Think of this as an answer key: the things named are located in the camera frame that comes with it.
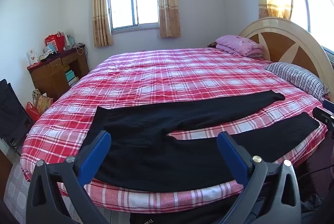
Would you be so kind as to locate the patterned gift bag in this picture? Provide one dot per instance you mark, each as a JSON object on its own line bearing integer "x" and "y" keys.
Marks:
{"x": 43, "y": 102}

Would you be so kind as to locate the white card box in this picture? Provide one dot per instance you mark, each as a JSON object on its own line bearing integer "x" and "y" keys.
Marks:
{"x": 32, "y": 56}

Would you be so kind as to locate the stack of books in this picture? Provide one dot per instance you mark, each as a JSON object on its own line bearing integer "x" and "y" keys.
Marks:
{"x": 71, "y": 77}

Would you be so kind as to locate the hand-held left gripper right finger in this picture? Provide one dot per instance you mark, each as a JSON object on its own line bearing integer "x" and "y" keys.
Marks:
{"x": 232, "y": 154}

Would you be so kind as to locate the white and teal bag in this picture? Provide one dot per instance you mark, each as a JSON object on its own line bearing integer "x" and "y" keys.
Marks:
{"x": 70, "y": 40}

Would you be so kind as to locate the brown wooden door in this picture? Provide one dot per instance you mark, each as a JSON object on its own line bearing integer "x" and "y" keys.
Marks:
{"x": 5, "y": 166}

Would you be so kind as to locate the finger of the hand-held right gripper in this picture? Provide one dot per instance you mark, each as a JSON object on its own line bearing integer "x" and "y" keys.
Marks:
{"x": 328, "y": 104}
{"x": 322, "y": 115}

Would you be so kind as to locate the flat red box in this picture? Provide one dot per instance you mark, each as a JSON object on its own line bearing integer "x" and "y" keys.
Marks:
{"x": 37, "y": 64}

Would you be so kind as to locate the bed with red plaid sheet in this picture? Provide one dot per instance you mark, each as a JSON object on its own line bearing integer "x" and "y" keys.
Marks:
{"x": 169, "y": 77}

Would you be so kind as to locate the red plastic bag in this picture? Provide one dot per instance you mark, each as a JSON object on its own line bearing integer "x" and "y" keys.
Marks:
{"x": 31, "y": 111}

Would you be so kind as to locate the striped pillow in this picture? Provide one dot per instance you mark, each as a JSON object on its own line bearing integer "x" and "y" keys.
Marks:
{"x": 300, "y": 77}

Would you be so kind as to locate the folded pink blanket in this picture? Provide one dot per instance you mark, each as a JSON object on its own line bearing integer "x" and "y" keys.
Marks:
{"x": 237, "y": 44}

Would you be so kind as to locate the large side window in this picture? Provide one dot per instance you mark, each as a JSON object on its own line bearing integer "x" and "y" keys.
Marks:
{"x": 315, "y": 4}

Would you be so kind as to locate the black pants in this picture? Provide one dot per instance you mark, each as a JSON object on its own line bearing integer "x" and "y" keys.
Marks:
{"x": 156, "y": 156}

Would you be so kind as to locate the black suitcase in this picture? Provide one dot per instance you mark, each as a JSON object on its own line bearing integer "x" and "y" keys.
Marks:
{"x": 13, "y": 114}

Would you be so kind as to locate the red gift bag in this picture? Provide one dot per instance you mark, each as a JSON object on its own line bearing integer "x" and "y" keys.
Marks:
{"x": 56, "y": 42}

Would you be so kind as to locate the person's dark clothing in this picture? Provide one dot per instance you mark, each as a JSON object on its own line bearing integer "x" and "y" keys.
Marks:
{"x": 182, "y": 213}

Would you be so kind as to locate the cream and wood headboard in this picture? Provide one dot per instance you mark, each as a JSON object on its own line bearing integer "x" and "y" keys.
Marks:
{"x": 276, "y": 44}

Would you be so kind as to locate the teal box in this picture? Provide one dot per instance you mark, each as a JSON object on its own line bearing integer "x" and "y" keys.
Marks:
{"x": 51, "y": 47}

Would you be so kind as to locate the wooden desk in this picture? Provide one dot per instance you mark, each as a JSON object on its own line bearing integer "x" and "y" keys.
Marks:
{"x": 52, "y": 75}

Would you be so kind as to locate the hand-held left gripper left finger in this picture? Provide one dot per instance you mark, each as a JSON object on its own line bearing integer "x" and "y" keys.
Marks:
{"x": 95, "y": 153}

